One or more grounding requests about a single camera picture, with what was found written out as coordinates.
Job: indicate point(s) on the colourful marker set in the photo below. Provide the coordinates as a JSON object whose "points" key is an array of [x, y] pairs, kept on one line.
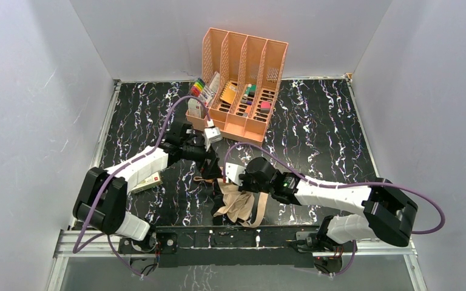
{"points": [[197, 88]]}

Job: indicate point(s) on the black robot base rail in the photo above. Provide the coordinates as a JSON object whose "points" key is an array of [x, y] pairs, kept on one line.
{"points": [[237, 246]]}

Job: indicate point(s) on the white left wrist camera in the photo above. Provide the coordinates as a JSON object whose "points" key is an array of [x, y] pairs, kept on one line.
{"points": [[212, 135]]}

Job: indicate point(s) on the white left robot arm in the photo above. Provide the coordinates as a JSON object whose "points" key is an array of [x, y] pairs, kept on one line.
{"points": [[101, 202]]}

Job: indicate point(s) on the pink eraser block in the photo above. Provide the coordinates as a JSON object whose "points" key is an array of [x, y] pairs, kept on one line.
{"points": [[265, 107]]}

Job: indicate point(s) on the white red small box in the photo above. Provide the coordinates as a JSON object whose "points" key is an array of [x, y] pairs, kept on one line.
{"points": [[196, 109]]}

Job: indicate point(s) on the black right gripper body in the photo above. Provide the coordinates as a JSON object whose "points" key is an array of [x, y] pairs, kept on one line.
{"points": [[241, 183]]}

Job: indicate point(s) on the yellow notebook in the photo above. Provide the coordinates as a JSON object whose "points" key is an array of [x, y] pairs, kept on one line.
{"points": [[229, 93]]}

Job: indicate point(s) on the orange plastic desk organizer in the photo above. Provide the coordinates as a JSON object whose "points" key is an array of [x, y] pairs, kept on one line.
{"points": [[256, 65]]}

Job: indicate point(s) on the white and yellow box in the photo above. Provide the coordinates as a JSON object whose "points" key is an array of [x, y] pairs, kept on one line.
{"points": [[153, 181]]}

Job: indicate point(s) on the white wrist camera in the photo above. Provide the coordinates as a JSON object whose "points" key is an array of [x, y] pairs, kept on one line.
{"points": [[212, 135], [233, 172]]}

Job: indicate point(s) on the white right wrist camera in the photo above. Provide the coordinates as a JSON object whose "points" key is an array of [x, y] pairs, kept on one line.
{"points": [[233, 172]]}

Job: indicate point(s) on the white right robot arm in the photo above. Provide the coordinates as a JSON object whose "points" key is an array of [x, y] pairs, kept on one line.
{"points": [[377, 210]]}

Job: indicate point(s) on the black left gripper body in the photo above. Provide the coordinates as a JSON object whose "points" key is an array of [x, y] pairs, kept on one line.
{"points": [[210, 161]]}

